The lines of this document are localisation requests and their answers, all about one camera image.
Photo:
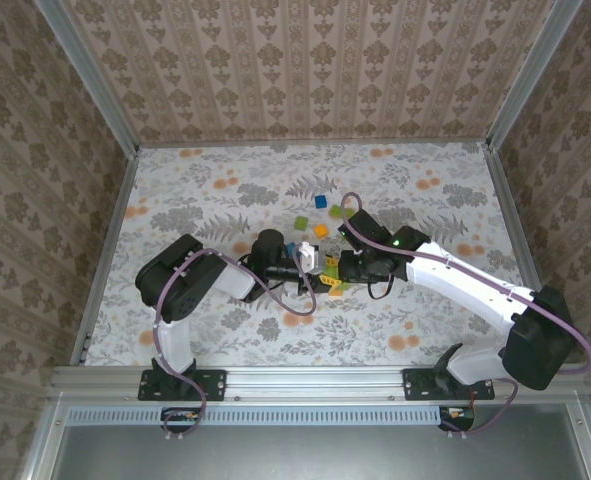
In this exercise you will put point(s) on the orange square lego brick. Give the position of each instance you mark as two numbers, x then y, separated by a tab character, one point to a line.
321	231
335	292

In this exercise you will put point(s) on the lime green square lego brick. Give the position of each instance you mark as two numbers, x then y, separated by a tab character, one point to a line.
301	224

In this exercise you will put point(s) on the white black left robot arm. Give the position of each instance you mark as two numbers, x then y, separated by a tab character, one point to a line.
175	345

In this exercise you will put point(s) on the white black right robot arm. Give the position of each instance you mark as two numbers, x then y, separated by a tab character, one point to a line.
455	285

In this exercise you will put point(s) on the lime green long lego brick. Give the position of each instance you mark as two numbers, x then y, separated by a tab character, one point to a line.
336	212

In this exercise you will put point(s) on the dark blue square lego brick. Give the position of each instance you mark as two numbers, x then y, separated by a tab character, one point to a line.
321	202

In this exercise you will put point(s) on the floral patterned table cover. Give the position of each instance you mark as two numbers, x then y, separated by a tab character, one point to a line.
385	165

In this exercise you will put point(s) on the thin aluminium edge strip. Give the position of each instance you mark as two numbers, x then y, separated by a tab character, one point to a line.
275	144

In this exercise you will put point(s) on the grey sheet metal panel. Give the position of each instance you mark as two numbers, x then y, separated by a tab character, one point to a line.
325	455

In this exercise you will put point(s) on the wide aluminium base rail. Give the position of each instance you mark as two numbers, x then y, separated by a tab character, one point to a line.
315	382

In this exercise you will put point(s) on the aluminium table side rail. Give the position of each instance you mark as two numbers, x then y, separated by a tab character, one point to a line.
515	225
109	250

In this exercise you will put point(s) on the aluminium frame post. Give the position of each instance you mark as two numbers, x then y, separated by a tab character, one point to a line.
530	75
91	80

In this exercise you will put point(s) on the aluminium outer frame rail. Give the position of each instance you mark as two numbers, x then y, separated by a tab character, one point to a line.
587	440
42	440

